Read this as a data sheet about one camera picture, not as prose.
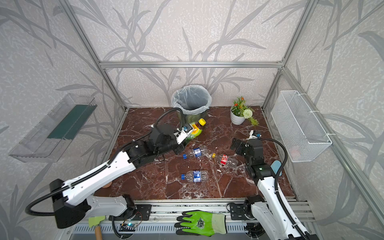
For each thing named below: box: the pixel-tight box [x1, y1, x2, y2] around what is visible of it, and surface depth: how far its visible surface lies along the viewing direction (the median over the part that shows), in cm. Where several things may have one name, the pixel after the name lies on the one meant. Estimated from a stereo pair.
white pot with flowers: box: [230, 95, 260, 127], surface depth 103 cm
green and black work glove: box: [174, 210, 228, 237], surface depth 71 cm
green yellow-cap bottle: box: [182, 118, 207, 145], surface depth 67 cm
